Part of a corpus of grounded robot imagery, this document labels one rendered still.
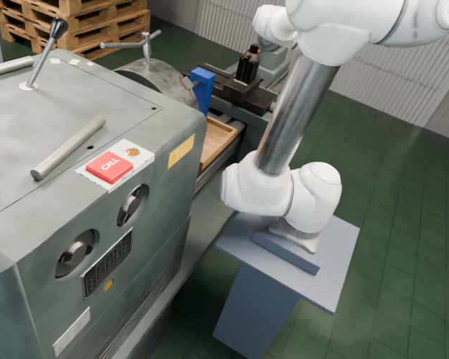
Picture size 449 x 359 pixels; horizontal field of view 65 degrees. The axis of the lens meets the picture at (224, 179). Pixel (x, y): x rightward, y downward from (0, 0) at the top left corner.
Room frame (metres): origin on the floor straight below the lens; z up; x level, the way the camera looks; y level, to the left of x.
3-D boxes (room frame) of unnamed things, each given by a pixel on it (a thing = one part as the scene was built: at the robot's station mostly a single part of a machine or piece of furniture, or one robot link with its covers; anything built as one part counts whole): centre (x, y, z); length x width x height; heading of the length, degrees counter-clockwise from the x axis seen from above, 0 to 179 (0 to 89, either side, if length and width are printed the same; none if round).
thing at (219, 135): (1.20, 0.22, 0.88); 0.36 x 0.30 x 0.04; 73
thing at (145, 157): (0.49, 0.20, 1.23); 0.13 x 0.08 x 0.06; 163
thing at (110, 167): (0.47, 0.21, 1.26); 0.06 x 0.06 x 0.02; 73
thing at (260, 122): (1.60, 0.06, 0.89); 0.53 x 0.30 x 0.06; 73
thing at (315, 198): (0.92, -0.29, 0.97); 0.18 x 0.16 x 0.22; 102
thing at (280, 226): (0.94, -0.31, 0.83); 0.22 x 0.18 x 0.06; 162
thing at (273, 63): (2.11, -0.06, 1.01); 0.30 x 0.20 x 0.29; 163
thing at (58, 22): (0.72, 0.43, 1.38); 0.04 x 0.03 x 0.05; 163
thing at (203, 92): (1.29, 0.19, 1.00); 0.08 x 0.06 x 0.23; 73
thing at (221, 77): (1.56, 0.09, 0.95); 0.43 x 0.18 x 0.04; 73
